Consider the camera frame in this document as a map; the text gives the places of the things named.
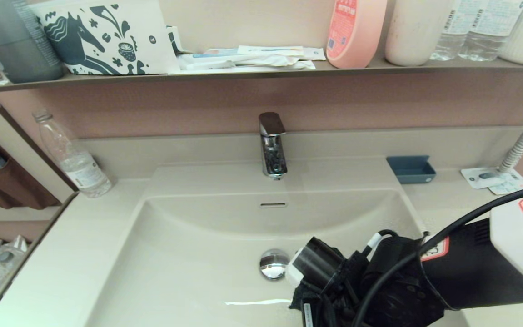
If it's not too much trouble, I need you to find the chrome faucet lever handle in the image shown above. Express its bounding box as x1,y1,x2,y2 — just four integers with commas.
259,112,286,137

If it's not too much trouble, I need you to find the chrome sink drain stopper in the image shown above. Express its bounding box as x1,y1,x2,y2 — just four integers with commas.
259,248,290,280

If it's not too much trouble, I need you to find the white ceramic sink basin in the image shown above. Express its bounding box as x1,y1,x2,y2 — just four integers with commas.
84,157,471,327

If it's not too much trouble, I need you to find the chrome faucet spout body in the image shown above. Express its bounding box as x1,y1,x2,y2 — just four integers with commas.
262,134,288,179

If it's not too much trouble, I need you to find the blue plastic soap dish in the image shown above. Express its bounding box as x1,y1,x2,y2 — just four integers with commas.
386,155,437,184

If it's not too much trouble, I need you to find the white sachet with grey print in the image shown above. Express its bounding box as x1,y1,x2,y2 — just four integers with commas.
460,167,507,189

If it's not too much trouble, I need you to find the white instruction leaflet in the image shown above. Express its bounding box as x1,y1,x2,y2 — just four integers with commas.
488,170,523,195

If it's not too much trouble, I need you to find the crumpled white plastic wrapper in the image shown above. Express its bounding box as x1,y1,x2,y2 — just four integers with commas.
176,54,317,74

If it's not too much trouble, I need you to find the small white sachet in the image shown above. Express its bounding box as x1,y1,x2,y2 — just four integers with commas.
302,47,327,61

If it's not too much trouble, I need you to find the white toothbrush packet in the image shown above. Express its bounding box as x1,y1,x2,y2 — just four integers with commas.
237,45,306,57

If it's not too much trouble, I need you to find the white packet with blue stripe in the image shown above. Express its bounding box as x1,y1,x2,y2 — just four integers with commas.
191,48,244,60

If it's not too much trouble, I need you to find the pink lotion bottle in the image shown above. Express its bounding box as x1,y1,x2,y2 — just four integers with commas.
325,0,388,69

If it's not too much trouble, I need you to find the clear plastic water bottle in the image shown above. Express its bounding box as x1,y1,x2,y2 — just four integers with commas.
33,111,113,198

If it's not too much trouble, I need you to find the cream cylindrical cup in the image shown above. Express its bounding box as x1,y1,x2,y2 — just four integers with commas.
384,0,454,67

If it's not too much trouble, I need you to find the clear labelled water bottle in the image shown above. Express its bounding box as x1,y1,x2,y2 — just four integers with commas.
429,0,472,61
458,0,523,62

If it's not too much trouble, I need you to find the small white patterned box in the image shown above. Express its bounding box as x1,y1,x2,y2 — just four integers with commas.
166,25,189,55

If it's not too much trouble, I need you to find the brown hanging pouch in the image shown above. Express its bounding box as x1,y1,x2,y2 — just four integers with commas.
0,131,62,210

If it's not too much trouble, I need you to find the horse pattern white box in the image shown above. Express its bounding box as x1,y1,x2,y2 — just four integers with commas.
30,0,180,76

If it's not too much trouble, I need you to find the dark grey bottle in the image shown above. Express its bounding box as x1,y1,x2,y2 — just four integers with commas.
0,0,64,84

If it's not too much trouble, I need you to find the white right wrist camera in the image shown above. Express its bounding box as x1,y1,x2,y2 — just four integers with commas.
285,249,307,288

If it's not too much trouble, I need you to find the thin black cable white plug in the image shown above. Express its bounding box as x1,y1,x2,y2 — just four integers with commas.
364,229,400,262

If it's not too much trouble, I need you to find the brown wall shelf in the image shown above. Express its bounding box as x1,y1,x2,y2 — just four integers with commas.
0,55,523,95

